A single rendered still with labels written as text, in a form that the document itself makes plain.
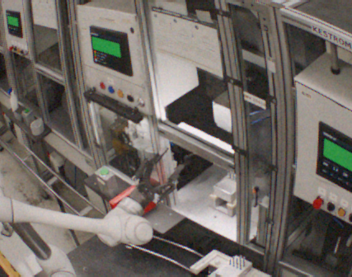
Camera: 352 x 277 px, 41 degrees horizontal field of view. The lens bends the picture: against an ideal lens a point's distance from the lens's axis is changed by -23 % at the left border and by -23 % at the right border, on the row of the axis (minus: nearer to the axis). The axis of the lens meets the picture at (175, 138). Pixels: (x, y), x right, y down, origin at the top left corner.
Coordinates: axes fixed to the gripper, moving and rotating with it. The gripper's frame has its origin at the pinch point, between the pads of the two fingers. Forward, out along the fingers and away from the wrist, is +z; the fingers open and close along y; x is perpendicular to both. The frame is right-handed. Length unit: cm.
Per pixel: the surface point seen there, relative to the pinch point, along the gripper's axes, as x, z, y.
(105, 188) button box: 48.1, -11.9, -4.8
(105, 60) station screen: 16.0, 14.3, 41.0
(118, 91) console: 19.5, 11.2, 26.4
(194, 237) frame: 56, 3, -59
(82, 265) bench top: 55, -52, -22
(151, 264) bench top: 36, -28, -41
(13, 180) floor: 245, -26, -3
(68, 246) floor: 158, -40, -48
